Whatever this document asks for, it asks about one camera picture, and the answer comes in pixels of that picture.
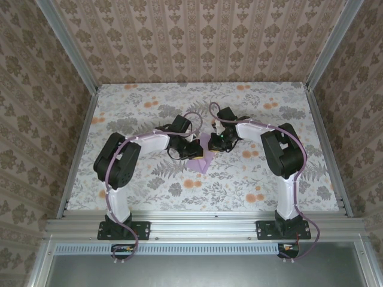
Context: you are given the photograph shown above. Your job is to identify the small electronics board with wires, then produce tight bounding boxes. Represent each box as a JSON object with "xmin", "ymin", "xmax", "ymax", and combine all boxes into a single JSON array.
[
  {"xmin": 276, "ymin": 242, "xmax": 301, "ymax": 259},
  {"xmin": 111, "ymin": 243, "xmax": 136, "ymax": 261}
]

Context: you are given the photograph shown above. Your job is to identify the floral patterned table cover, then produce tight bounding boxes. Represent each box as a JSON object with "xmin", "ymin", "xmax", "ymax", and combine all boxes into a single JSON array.
[{"xmin": 65, "ymin": 83, "xmax": 341, "ymax": 212}]

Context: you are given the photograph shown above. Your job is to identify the grey slotted cable duct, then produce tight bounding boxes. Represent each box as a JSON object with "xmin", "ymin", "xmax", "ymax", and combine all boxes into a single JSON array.
[{"xmin": 55, "ymin": 242, "xmax": 300, "ymax": 255}]

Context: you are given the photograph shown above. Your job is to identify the aluminium lower frame rail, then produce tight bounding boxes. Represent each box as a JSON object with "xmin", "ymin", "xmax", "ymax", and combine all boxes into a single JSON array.
[
  {"xmin": 25, "ymin": 236, "xmax": 57, "ymax": 287},
  {"xmin": 352, "ymin": 239, "xmax": 381, "ymax": 287}
]

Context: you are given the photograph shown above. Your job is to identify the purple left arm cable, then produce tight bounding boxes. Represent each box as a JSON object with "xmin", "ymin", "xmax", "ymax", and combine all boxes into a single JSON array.
[{"xmin": 105, "ymin": 112, "xmax": 207, "ymax": 265}]

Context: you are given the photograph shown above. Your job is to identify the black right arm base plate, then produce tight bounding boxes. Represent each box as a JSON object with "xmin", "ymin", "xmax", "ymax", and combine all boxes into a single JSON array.
[{"xmin": 256, "ymin": 220, "xmax": 312, "ymax": 240}]

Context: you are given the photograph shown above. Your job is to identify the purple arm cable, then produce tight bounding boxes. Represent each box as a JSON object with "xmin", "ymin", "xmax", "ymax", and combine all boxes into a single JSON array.
[
  {"xmin": 105, "ymin": 112, "xmax": 207, "ymax": 265},
  {"xmin": 208, "ymin": 102, "xmax": 323, "ymax": 264}
]

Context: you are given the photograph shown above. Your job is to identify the lilac cloth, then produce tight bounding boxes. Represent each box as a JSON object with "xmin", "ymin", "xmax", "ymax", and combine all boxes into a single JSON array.
[{"xmin": 186, "ymin": 133, "xmax": 214, "ymax": 175}]

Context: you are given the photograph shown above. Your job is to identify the grey metal panel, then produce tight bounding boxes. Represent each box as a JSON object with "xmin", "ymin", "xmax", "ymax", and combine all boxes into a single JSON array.
[{"xmin": 44, "ymin": 254, "xmax": 367, "ymax": 287}]

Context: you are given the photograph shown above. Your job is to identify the aluminium frame cross beam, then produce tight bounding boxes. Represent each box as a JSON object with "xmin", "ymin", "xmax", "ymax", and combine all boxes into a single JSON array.
[{"xmin": 44, "ymin": 210, "xmax": 366, "ymax": 240}]

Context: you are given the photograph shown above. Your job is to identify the aluminium frame post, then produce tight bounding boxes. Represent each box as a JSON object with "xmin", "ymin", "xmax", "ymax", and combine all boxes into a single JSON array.
[
  {"xmin": 37, "ymin": 0, "xmax": 99, "ymax": 95},
  {"xmin": 306, "ymin": 0, "xmax": 351, "ymax": 90}
]

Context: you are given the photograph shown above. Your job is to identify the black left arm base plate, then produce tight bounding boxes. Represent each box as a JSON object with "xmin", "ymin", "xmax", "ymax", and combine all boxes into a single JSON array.
[{"xmin": 98, "ymin": 220, "xmax": 151, "ymax": 240}]

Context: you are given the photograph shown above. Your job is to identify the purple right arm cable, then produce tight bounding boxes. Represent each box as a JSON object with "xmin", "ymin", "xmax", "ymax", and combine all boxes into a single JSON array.
[{"xmin": 208, "ymin": 102, "xmax": 323, "ymax": 264}]

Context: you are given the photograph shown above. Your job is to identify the aluminium table side rail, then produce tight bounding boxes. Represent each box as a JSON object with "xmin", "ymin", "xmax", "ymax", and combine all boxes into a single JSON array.
[
  {"xmin": 56, "ymin": 89, "xmax": 99, "ymax": 218},
  {"xmin": 305, "ymin": 85, "xmax": 354, "ymax": 218}
]

